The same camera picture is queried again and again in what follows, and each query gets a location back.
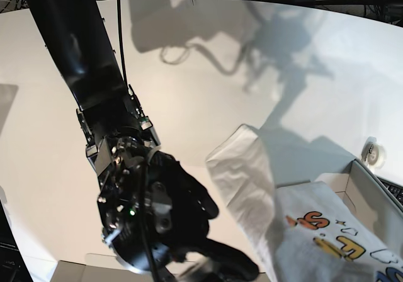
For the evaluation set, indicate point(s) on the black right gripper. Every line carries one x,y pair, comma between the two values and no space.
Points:
218,262

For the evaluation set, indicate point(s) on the white t-shirt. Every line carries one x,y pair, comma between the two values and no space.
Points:
302,232

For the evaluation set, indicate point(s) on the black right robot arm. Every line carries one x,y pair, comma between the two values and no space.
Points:
155,216

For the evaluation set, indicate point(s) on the beige cardboard box right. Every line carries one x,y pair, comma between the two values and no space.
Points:
369,201

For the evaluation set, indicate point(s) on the clear tape dispenser roll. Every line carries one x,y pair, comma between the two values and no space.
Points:
373,154

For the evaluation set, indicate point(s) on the black computer keyboard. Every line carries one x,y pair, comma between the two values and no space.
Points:
392,190

